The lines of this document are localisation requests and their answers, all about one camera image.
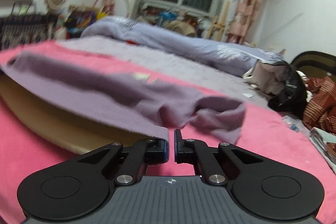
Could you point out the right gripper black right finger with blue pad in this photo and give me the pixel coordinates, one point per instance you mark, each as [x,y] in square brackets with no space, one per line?
[252,187]

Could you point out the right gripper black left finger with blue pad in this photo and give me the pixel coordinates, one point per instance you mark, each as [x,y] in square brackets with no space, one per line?
[81,186]

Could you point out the tan cardboard folding board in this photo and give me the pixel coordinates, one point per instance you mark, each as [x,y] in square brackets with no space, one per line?
[61,128]

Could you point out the purple long-sleeve shirt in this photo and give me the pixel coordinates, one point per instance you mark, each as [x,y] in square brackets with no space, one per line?
[123,101]

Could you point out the pink blanket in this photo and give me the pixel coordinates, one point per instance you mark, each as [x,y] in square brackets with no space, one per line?
[23,152]

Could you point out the stack of folded papers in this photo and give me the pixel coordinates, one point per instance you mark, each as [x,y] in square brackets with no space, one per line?
[324,142]

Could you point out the red plaid cloth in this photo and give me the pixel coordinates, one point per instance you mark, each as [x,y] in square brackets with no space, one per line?
[320,110]

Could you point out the black and white jacket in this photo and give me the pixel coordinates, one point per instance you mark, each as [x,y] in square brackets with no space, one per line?
[281,83]

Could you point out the lavender patterned bed sheet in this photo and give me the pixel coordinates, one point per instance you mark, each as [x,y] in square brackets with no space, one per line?
[170,65]

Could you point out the light blue duvet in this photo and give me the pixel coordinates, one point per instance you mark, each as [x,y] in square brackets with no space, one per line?
[234,59]

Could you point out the black metal bed headboard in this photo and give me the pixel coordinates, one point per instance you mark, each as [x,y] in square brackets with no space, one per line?
[315,64]

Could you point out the colourful toy box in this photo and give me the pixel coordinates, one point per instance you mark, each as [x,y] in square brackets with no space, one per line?
[78,21]

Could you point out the dark patterned covered cabinet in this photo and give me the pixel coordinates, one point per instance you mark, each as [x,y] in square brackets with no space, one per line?
[19,30]

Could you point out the wooden easel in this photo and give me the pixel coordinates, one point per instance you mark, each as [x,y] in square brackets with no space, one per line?
[218,24]

